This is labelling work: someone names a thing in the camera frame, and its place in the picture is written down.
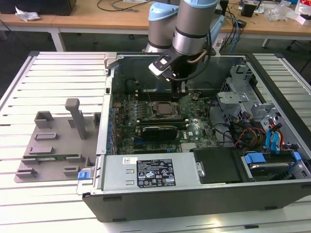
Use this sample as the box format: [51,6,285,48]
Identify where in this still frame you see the open black PC case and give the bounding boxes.
[76,51,311,223]

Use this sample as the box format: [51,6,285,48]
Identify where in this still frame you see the gripper cable with metal sleeve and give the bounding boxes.
[188,47,207,64]

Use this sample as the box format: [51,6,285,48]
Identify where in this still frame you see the crumpled white paper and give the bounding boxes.
[14,6,41,23]

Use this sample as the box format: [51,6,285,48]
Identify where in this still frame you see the clear plastic bags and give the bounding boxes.
[266,3,301,23]

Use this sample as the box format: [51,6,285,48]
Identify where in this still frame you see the green RAM stick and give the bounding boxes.
[22,153,80,161]

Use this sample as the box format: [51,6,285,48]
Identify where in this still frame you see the silver drive cage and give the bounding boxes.
[216,57,282,136]

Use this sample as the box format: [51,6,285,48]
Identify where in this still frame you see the silver power supply unit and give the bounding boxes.
[93,154,204,192]

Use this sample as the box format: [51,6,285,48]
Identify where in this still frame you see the orange flat cable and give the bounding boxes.
[278,125,285,151]

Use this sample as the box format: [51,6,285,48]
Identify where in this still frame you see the green motherboard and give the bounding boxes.
[110,89,219,155]

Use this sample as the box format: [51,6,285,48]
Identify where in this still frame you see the blue flat cable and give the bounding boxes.
[272,124,280,155]
[265,132,275,153]

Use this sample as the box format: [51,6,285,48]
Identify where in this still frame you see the black camera cable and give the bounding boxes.
[165,29,212,82]

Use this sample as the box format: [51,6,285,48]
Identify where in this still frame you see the metal socket cover frame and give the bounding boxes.
[152,100,182,119]

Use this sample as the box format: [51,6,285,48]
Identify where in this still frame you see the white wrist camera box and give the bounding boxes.
[148,53,175,78]

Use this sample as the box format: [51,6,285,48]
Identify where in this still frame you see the white labelled box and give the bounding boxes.
[211,38,225,51]

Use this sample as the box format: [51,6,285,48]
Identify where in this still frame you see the thin blue cable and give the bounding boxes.
[232,13,242,53]

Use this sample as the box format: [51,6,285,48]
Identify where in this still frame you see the yellow power wire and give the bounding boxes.
[252,130,265,144]

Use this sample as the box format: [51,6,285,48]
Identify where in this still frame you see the black graphics card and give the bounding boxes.
[141,124,178,142]

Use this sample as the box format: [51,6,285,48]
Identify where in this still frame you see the black desktop box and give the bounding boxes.
[0,0,77,17]

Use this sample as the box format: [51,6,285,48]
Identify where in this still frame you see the blue disk carrier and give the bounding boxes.
[244,151,302,182]

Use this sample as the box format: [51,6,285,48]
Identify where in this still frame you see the black plastic shroud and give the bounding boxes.
[190,147,243,184]

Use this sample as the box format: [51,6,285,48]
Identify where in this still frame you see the thin metal locking lever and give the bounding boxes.
[144,88,154,104]

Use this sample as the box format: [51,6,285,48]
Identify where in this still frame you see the CPU socket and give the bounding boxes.
[151,100,182,120]

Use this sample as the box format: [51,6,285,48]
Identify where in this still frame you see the thick black cable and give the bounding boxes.
[207,96,235,148]

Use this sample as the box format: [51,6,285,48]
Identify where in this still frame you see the silver square CPU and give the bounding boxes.
[157,102,176,117]

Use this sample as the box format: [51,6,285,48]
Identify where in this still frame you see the grey parts rack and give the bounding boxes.
[13,98,103,184]

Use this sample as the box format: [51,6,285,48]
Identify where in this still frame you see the white and red box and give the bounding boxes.
[296,0,311,25]

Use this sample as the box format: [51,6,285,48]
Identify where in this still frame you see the wooden desk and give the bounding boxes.
[0,0,311,51]

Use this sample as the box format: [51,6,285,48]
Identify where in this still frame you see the black computer tower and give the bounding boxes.
[215,0,229,17]

